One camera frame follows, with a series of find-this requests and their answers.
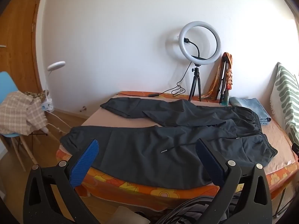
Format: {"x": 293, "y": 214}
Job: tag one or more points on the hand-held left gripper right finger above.
{"x": 209, "y": 163}

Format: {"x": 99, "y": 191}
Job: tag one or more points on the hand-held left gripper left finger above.
{"x": 85, "y": 161}

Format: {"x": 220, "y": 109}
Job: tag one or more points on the black pants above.
{"x": 140, "y": 149}

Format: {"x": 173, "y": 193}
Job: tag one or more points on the pink bed blanket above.
{"x": 100, "y": 119}

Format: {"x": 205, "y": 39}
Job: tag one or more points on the small floor doorstop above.
{"x": 83, "y": 108}

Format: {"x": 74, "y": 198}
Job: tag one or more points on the green and white patterned cushion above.
{"x": 285, "y": 91}

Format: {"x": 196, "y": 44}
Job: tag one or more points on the folded blue jeans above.
{"x": 252, "y": 107}

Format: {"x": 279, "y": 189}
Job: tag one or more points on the bed with orange floral sheet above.
{"x": 140, "y": 189}

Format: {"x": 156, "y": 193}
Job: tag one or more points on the beige box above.
{"x": 133, "y": 217}

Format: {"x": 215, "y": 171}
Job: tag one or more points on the leopard print cloth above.
{"x": 37, "y": 95}

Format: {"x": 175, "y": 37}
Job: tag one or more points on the beige plaid cloth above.
{"x": 18, "y": 114}

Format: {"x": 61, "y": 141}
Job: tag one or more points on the orange patterned scarf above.
{"x": 216, "y": 79}

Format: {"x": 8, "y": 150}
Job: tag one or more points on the folded black silver tripod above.
{"x": 224, "y": 79}

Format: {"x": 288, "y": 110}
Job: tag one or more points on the white desk lamp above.
{"x": 57, "y": 64}

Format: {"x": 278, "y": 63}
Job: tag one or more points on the blue chair with wooden legs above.
{"x": 7, "y": 84}

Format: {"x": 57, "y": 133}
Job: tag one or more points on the wooden door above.
{"x": 18, "y": 28}

